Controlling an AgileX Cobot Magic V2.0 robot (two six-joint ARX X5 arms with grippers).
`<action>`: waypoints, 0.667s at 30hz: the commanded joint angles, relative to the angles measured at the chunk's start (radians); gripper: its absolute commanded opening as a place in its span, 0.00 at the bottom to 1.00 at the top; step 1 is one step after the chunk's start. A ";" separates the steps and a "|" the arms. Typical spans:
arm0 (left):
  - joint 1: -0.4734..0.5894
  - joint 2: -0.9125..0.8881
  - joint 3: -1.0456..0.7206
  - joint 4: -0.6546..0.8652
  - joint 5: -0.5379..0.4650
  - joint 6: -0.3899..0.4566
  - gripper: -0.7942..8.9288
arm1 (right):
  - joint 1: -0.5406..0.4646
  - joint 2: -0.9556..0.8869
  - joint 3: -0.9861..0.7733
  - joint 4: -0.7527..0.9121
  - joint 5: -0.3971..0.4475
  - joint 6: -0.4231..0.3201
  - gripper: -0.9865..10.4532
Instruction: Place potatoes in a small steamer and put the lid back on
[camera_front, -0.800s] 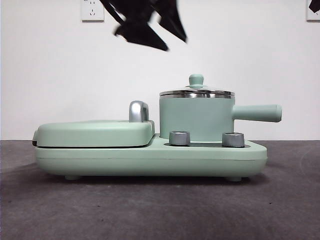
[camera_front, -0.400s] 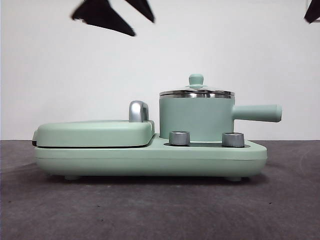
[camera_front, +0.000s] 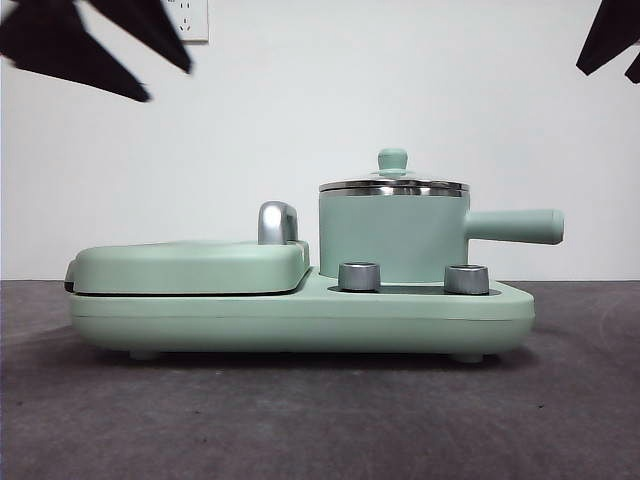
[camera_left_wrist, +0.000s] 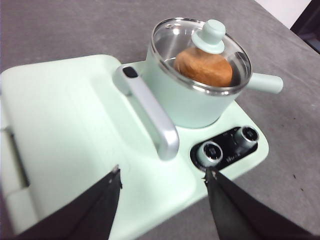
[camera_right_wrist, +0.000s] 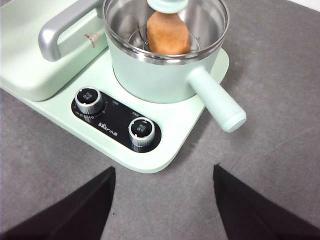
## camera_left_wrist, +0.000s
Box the mint green hinged griddle lid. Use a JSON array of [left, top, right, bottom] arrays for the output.
[[0, 53, 198, 236]]

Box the mint green breakfast maker base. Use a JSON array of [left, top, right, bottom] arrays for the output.
[[0, 53, 270, 236]]

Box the dark background furniture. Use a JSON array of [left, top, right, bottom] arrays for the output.
[[291, 0, 320, 55]]

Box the silver griddle lid handle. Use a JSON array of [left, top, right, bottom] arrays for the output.
[[112, 64, 180, 161]]

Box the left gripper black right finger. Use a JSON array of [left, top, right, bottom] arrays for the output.
[[202, 168, 318, 240]]

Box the mint green pot with handle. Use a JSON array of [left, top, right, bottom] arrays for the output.
[[143, 17, 285, 128]]

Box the brown potato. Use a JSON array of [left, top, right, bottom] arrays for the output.
[[173, 47, 233, 87]]

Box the glass pot lid green knob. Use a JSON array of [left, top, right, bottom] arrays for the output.
[[151, 17, 252, 95]]

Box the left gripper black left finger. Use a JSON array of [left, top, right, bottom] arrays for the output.
[[14, 164, 123, 240]]

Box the silver control knob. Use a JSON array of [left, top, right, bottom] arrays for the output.
[[233, 124, 260, 151], [198, 140, 225, 168]]

